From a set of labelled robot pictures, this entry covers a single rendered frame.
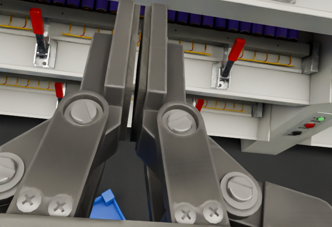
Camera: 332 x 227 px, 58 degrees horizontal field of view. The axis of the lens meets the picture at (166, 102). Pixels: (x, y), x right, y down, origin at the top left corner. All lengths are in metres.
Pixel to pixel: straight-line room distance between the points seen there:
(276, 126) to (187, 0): 0.39
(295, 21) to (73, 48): 0.30
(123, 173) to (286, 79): 0.40
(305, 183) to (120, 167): 0.46
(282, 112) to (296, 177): 0.26
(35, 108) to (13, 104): 0.04
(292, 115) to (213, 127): 0.17
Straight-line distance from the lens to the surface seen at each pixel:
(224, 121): 0.68
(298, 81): 0.55
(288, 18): 0.36
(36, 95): 0.66
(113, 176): 0.71
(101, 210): 0.69
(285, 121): 0.61
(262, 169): 0.80
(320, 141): 0.78
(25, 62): 0.49
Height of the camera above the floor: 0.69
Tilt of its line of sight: 63 degrees down
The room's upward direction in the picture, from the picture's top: 23 degrees clockwise
